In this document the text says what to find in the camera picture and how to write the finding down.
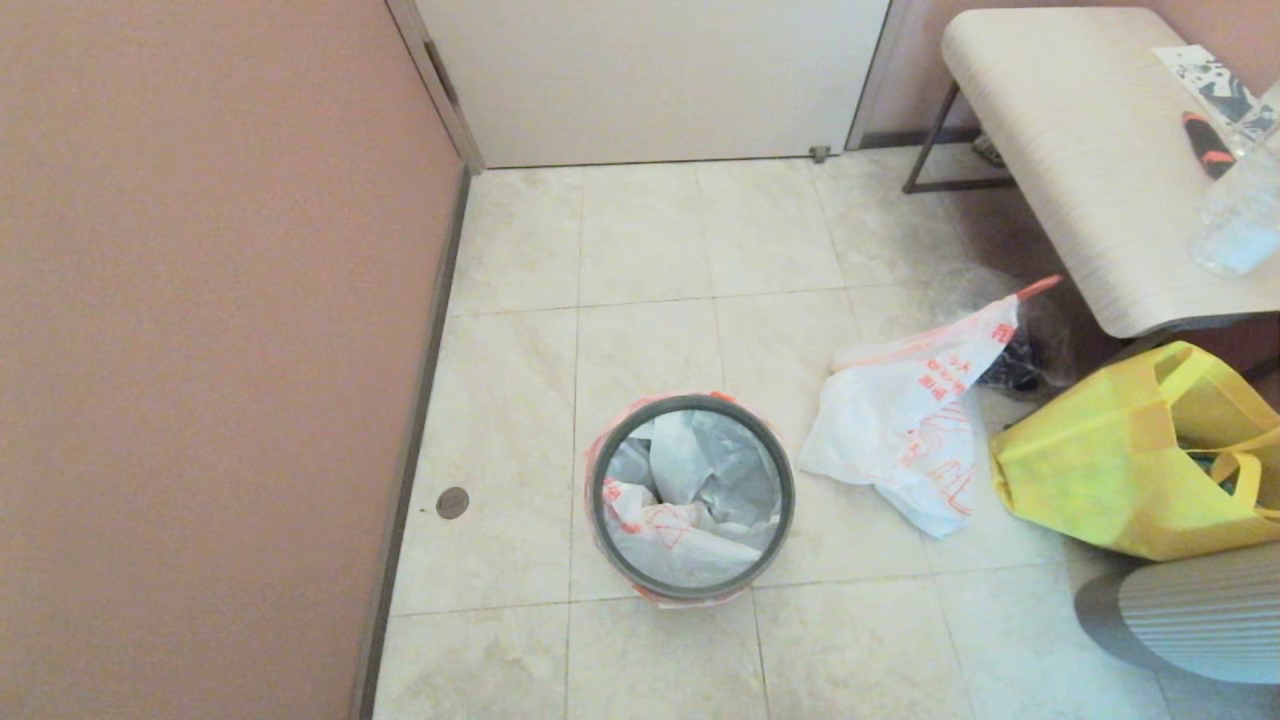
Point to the grey ribbed round object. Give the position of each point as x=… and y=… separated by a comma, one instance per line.
x=1200, y=620

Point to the black white printed leaflet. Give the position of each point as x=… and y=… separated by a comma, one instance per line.
x=1205, y=75

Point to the round metal floor drain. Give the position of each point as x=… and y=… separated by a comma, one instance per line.
x=452, y=502

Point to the white trash bag red cartoon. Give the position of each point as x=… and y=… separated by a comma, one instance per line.
x=690, y=500

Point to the beige bench metal legs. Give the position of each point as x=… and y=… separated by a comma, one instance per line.
x=1080, y=150

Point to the large clear plastic bottle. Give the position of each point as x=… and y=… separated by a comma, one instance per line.
x=1240, y=220

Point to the white plastic bag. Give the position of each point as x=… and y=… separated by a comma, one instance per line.
x=910, y=420

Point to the grey shoe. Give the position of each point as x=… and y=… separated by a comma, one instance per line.
x=988, y=152

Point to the white door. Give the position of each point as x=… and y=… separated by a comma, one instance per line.
x=650, y=80

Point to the yellow fabric tote bag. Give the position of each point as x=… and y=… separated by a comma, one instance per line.
x=1100, y=470

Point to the black orange utility knife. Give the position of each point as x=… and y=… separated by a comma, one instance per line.
x=1205, y=145

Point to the grey wall baseboard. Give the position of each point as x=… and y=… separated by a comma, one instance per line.
x=420, y=420

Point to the green item in tote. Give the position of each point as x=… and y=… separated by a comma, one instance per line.
x=1205, y=468

